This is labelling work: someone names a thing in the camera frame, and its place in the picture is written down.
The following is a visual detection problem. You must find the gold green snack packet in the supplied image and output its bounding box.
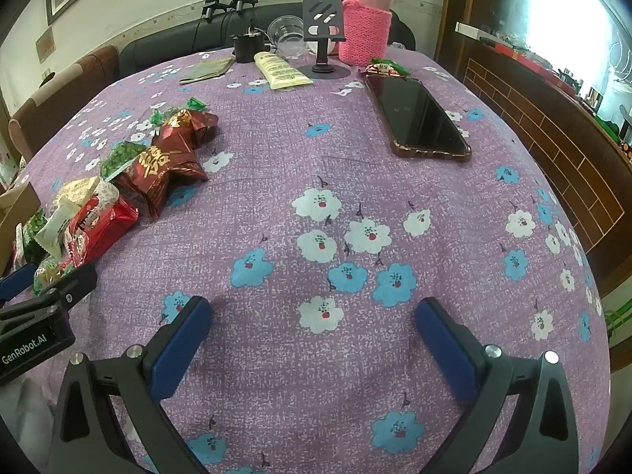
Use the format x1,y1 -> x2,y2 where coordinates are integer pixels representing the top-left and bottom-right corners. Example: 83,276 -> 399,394
34,254 -> 75,297

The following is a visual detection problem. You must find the wooden brick-pattern cabinet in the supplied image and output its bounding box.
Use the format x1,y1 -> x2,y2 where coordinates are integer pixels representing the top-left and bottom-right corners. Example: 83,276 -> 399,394
434,0 -> 632,302

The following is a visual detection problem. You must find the beige snack packet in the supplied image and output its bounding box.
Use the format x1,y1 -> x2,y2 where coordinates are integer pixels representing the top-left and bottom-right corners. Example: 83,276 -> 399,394
52,176 -> 102,208

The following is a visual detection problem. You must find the small black container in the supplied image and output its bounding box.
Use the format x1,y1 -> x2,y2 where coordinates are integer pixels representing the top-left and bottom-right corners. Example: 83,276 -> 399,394
232,30 -> 270,64

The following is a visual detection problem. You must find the pink knitted sleeve bottle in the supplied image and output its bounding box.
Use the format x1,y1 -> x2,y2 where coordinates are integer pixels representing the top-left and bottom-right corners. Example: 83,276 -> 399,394
338,0 -> 393,67

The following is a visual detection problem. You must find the black smartphone brown case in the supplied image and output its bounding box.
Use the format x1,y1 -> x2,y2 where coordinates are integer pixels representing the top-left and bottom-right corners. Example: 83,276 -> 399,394
364,74 -> 472,163

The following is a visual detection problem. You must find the clear plastic cup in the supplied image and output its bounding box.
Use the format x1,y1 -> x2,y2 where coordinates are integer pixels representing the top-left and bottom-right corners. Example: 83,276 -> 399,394
268,16 -> 309,57

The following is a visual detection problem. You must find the purple floral tablecloth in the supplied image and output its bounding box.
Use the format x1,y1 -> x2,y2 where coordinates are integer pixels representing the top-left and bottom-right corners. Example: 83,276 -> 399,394
10,47 -> 610,474

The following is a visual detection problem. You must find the green white snack packet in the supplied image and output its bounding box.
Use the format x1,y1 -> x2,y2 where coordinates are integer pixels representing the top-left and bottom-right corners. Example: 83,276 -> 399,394
12,210 -> 47,267

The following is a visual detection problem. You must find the black leather sofa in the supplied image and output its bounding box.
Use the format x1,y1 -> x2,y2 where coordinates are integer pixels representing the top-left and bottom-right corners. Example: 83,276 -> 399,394
118,2 -> 416,80

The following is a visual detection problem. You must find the cream yellow tube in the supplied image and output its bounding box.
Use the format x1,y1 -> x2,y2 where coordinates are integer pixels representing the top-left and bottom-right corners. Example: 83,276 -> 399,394
254,52 -> 314,91

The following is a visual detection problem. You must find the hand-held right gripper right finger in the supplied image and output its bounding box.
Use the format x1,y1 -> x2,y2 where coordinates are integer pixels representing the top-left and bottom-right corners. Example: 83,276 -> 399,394
415,297 -> 581,474

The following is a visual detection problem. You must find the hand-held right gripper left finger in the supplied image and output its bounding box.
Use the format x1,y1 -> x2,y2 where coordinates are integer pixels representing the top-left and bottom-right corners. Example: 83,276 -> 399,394
49,295 -> 214,474

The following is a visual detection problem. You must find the dark red snack packet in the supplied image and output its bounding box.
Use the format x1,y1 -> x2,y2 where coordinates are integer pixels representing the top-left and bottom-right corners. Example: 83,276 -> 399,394
118,141 -> 209,220
158,109 -> 219,150

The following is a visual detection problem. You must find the bright red snack packet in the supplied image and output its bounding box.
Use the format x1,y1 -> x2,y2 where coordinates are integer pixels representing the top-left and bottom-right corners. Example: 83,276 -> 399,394
66,192 -> 140,267

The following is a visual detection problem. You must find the black phone stand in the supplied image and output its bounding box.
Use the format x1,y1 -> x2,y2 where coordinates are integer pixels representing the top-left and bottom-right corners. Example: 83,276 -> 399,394
299,0 -> 352,80

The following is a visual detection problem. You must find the flat olive pouch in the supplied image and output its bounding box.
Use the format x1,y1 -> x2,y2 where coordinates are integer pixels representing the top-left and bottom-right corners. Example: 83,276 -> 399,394
179,56 -> 235,85

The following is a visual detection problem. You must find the green wrapped candy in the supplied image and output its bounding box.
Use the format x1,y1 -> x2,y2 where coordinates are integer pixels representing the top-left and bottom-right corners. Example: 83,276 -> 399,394
371,58 -> 412,78

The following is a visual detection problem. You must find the small wall plaque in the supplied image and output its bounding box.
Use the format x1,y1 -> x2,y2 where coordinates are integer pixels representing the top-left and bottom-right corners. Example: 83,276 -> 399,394
36,27 -> 56,64

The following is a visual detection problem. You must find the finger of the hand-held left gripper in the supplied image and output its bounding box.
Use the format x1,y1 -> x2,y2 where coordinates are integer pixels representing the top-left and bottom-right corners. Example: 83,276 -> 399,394
0,263 -> 39,305
0,263 -> 98,324

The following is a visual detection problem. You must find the long white box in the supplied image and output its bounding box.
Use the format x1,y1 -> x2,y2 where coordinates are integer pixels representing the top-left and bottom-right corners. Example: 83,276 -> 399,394
455,22 -> 495,43

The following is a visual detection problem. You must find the brown chair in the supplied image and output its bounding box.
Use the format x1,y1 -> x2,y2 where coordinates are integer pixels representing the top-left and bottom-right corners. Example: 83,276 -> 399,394
7,44 -> 119,159

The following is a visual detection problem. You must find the green pea snack packet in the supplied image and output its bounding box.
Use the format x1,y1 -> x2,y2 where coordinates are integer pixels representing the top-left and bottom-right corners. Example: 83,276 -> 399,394
100,141 -> 149,181

